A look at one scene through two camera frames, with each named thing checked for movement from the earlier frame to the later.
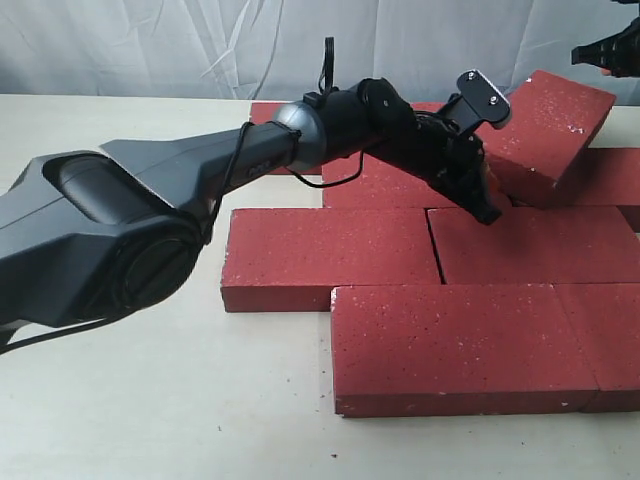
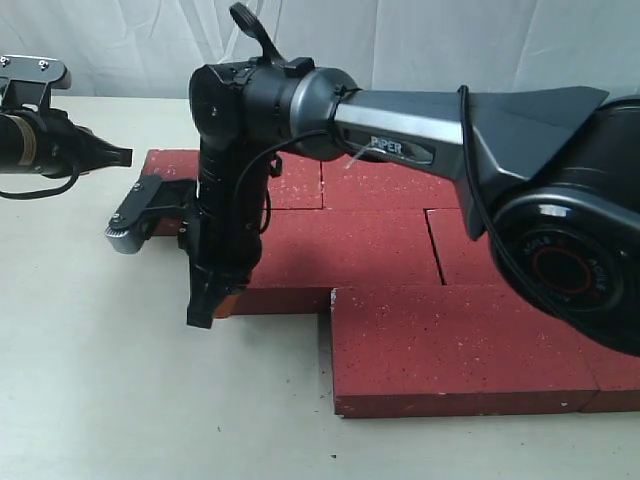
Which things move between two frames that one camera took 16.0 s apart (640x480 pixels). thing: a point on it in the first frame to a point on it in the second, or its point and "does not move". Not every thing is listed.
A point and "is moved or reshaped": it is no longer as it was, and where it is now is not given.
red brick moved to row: x=366 y=181 does not move
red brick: x=549 y=124 is moved or reshaped
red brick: x=456 y=350 does not move
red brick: x=289 y=259 does not move
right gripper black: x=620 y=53 to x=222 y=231
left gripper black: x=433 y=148 to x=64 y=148
